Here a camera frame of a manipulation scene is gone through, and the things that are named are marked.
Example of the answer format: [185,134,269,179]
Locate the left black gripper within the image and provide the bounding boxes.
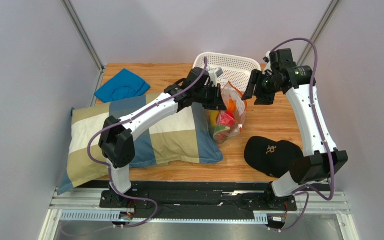
[193,84,228,112]

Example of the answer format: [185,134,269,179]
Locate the clear orange zip bag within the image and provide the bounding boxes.
[206,82,248,144]

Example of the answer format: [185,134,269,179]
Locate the checked blue beige pillow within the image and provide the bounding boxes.
[57,90,225,196]

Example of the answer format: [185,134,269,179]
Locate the fake red apple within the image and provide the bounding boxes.
[217,111,235,128]

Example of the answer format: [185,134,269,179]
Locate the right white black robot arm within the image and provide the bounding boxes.
[242,48,348,198]

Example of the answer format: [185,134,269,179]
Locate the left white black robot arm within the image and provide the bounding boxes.
[98,66,227,195]

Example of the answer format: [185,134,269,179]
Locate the fake yellow green fruit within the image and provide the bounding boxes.
[209,110,219,129]

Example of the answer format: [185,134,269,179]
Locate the fake orange fruit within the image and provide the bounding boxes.
[227,99,237,113]

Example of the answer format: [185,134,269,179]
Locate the white perforated plastic basket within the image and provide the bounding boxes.
[193,52,262,93]

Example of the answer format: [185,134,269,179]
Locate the black baseball cap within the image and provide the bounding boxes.
[244,136,304,178]

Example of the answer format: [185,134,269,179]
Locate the blue folded cloth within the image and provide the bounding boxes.
[94,68,151,103]

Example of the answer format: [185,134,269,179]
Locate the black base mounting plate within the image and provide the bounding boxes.
[75,180,299,221]

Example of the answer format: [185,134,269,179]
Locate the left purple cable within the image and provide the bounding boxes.
[87,56,210,229]

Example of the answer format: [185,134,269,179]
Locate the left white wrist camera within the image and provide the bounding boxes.
[206,66,224,86]

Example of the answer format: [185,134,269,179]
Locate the right aluminium frame post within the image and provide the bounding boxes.
[298,0,342,66]

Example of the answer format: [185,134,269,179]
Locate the aluminium frame post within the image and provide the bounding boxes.
[61,0,105,73]
[298,0,342,66]

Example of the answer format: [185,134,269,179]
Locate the left aluminium frame post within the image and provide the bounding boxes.
[61,0,105,73]

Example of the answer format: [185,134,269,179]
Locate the aluminium slotted rail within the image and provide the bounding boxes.
[59,210,269,225]

